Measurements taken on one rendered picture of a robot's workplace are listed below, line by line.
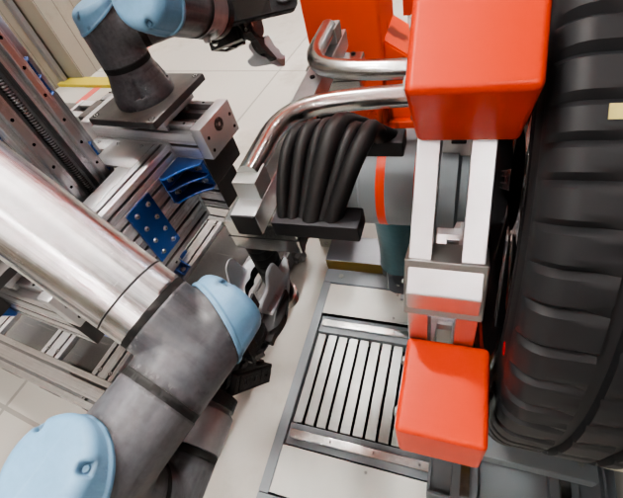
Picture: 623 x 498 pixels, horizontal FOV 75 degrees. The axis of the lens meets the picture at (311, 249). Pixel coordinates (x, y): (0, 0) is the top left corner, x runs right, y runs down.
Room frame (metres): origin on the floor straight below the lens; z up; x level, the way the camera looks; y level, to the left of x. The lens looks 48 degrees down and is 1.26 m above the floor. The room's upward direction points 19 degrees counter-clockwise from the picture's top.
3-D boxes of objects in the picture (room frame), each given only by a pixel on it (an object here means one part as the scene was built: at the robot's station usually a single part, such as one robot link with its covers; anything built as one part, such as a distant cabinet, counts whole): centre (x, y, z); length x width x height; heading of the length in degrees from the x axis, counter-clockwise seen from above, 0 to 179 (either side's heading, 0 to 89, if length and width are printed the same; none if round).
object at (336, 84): (0.65, -0.13, 0.93); 0.09 x 0.05 x 0.05; 60
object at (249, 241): (0.35, 0.04, 0.93); 0.09 x 0.05 x 0.05; 60
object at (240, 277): (0.35, 0.10, 0.85); 0.09 x 0.03 x 0.06; 158
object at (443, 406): (0.12, -0.07, 0.85); 0.09 x 0.08 x 0.07; 150
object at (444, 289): (0.40, -0.23, 0.85); 0.54 x 0.07 x 0.54; 150
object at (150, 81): (1.07, 0.28, 0.87); 0.15 x 0.15 x 0.10
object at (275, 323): (0.29, 0.08, 0.83); 0.09 x 0.05 x 0.02; 141
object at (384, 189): (0.43, -0.16, 0.85); 0.21 x 0.14 x 0.14; 60
